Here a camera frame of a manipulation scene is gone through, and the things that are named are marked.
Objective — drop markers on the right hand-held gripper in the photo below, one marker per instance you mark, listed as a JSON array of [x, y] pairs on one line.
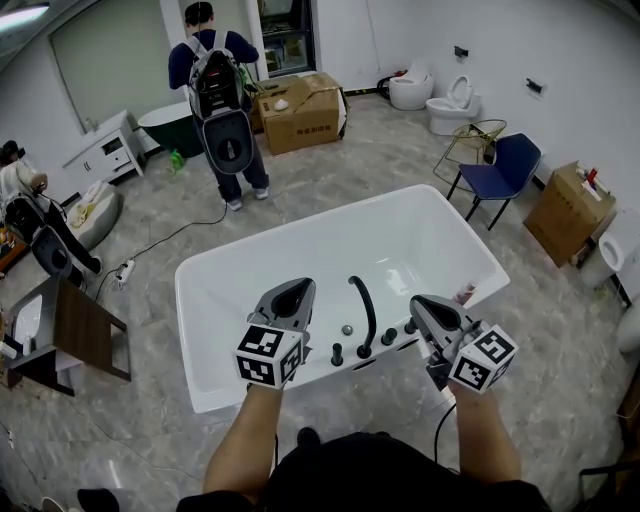
[[480, 360]]

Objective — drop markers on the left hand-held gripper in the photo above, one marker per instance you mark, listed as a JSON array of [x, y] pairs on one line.
[[265, 355]]

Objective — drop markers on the black cylinder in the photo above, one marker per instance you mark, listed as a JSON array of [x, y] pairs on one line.
[[337, 355]]

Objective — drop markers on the person's left forearm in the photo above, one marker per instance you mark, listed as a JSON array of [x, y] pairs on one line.
[[240, 440]]

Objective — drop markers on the person's right forearm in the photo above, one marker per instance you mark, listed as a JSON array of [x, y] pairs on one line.
[[485, 435]]

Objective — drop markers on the white bathtub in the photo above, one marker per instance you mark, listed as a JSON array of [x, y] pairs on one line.
[[350, 240]]

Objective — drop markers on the dark green bathtub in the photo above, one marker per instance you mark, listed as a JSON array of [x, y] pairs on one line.
[[165, 130]]

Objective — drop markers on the black faucet knob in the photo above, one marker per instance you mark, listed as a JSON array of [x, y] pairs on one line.
[[410, 327], [389, 337]]

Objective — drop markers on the pink item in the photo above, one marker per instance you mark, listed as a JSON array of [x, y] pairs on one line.
[[465, 292]]

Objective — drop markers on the silver drain cover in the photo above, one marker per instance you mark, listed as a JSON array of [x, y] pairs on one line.
[[346, 329]]

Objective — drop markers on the person's black shoe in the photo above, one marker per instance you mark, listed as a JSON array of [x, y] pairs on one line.
[[308, 436]]

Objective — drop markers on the blue chair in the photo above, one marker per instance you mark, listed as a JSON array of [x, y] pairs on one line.
[[500, 170]]

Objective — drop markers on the small cardboard box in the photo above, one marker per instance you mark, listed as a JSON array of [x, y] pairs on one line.
[[565, 215]]

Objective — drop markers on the white power strip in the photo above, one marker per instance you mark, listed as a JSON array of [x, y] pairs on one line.
[[125, 270]]

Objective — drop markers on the person's black shirt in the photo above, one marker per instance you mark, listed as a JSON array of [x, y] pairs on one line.
[[375, 475]]

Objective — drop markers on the white tall urinal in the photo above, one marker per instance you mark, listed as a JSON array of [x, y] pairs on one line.
[[605, 250]]

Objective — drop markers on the green spray bottle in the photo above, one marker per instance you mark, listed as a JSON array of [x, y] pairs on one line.
[[176, 159]]

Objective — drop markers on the large cardboard box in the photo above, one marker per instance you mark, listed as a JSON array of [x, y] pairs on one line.
[[300, 115]]

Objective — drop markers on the red bottle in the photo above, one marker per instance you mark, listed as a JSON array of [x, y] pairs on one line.
[[591, 177]]

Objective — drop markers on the white open-lid toilet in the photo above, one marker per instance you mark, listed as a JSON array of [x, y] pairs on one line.
[[450, 112]]

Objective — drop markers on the dark wooden table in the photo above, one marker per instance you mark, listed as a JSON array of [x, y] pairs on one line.
[[80, 320]]

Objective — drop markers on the gray backpack rig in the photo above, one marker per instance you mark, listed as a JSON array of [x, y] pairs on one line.
[[40, 235], [222, 110]]

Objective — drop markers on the gray beanbag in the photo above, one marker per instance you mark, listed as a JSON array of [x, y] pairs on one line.
[[97, 220]]

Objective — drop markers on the white oval toilet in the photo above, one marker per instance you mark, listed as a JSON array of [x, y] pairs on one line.
[[410, 90]]

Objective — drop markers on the black metal stand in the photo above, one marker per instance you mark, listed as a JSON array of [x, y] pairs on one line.
[[615, 472]]

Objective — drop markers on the white vanity cabinet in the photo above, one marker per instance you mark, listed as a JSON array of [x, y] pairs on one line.
[[107, 150]]

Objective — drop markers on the white basin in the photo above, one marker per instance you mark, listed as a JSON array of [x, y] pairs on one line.
[[27, 320]]

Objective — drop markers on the chrome vanity faucet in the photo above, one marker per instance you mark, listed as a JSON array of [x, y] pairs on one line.
[[90, 124]]

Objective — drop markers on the dark glass window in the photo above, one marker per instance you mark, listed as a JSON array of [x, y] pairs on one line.
[[285, 35]]

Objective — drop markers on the wide white window blind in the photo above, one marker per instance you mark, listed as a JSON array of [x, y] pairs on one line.
[[110, 65]]

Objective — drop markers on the long ceiling light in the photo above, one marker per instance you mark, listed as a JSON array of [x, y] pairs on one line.
[[22, 15]]

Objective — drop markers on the black wall holder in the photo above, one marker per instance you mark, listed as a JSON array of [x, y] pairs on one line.
[[461, 51], [534, 85]]

